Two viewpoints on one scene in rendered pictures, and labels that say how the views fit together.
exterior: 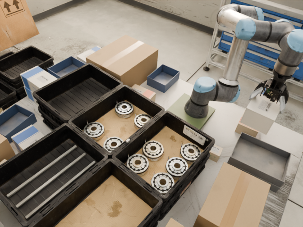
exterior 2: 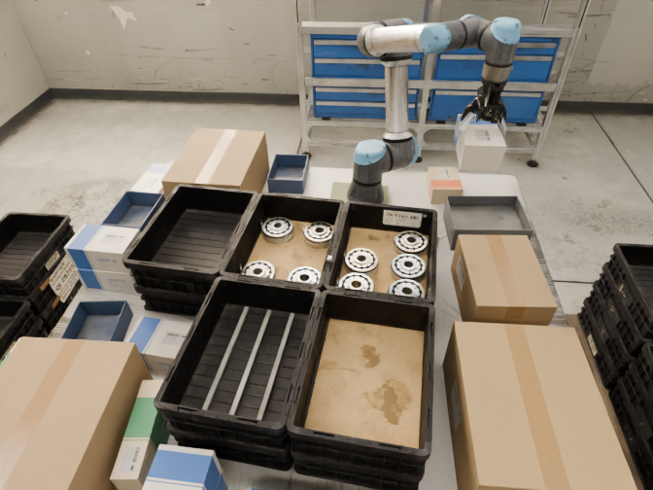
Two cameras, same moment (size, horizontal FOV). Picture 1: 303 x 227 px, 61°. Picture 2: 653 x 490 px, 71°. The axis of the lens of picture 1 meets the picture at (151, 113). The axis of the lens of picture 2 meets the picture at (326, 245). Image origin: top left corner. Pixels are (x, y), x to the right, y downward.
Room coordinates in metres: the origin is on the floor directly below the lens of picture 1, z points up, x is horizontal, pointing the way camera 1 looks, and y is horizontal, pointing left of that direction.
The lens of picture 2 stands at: (-0.13, 0.49, 1.85)
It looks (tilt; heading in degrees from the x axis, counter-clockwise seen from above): 43 degrees down; 336
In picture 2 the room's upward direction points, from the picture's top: 2 degrees counter-clockwise
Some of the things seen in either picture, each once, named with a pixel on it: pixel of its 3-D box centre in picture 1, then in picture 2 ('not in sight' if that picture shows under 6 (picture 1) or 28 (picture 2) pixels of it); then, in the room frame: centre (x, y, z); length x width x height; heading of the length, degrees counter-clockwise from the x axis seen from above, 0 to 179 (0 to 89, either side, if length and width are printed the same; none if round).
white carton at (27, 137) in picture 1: (34, 146); (166, 346); (0.78, 0.59, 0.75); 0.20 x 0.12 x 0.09; 53
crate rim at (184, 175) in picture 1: (165, 149); (385, 248); (0.70, -0.08, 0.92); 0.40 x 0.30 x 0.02; 144
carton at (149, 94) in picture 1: (140, 97); not in sight; (1.24, 0.08, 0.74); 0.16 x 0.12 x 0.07; 63
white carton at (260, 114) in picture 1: (263, 108); (478, 142); (0.85, -0.50, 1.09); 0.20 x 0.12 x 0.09; 149
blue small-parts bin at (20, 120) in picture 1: (12, 123); (95, 333); (0.93, 0.78, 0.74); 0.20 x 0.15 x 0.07; 155
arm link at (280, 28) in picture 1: (280, 33); (472, 32); (0.93, -0.46, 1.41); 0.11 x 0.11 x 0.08; 4
